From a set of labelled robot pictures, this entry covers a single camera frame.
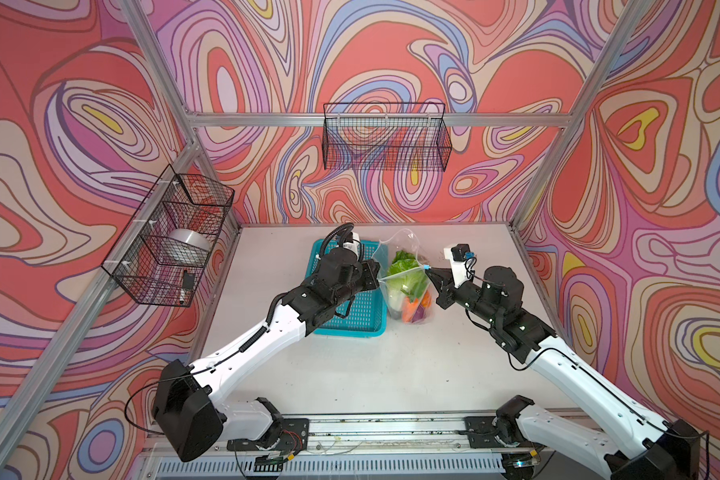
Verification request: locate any clear zip top bag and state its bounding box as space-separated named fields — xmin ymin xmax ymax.
xmin=372 ymin=228 xmax=434 ymax=325

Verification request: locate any black wire basket wall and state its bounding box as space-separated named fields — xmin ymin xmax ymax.
xmin=322 ymin=100 xmax=453 ymax=172
xmin=101 ymin=165 xmax=235 ymax=307

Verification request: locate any purple onion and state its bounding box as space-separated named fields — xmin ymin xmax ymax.
xmin=415 ymin=306 xmax=432 ymax=323

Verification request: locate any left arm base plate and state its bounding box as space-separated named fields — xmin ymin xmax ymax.
xmin=227 ymin=417 xmax=310 ymax=453

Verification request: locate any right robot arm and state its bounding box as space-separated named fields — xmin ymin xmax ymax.
xmin=425 ymin=266 xmax=707 ymax=479

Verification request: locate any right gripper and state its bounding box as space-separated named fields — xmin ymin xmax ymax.
xmin=425 ymin=266 xmax=500 ymax=325

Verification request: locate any black wire basket left wall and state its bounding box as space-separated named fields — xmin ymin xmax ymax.
xmin=101 ymin=165 xmax=235 ymax=307

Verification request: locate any teal plastic basket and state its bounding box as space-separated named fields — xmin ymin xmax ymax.
xmin=302 ymin=238 xmax=390 ymax=338

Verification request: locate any orange carrot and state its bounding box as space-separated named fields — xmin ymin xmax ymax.
xmin=401 ymin=297 xmax=420 ymax=323

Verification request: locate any black wire basket back wall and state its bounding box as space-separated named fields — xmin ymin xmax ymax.
xmin=322 ymin=100 xmax=453 ymax=172

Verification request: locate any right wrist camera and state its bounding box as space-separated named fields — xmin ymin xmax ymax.
xmin=443 ymin=243 xmax=476 ymax=288

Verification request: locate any white roll in basket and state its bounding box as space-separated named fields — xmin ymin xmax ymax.
xmin=165 ymin=228 xmax=211 ymax=267

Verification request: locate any green lettuce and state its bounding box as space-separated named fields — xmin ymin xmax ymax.
xmin=384 ymin=250 xmax=429 ymax=300

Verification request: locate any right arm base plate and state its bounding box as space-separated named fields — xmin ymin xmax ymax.
xmin=461 ymin=416 xmax=545 ymax=449

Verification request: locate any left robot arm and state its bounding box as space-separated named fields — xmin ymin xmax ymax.
xmin=151 ymin=247 xmax=380 ymax=462

